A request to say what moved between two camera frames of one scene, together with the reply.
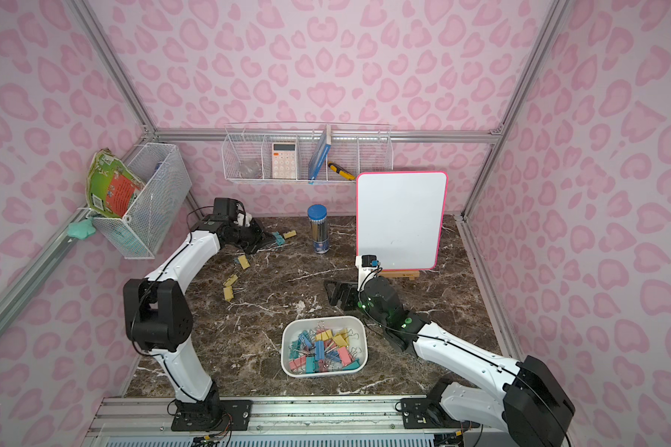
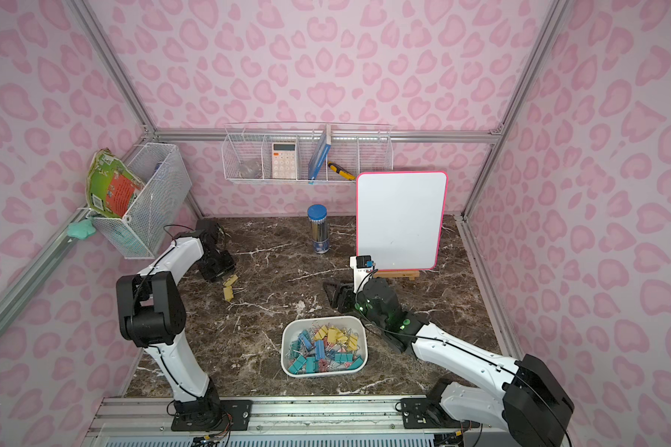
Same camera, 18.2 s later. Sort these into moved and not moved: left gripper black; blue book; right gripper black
Moved: left gripper black
Not moved: blue book; right gripper black
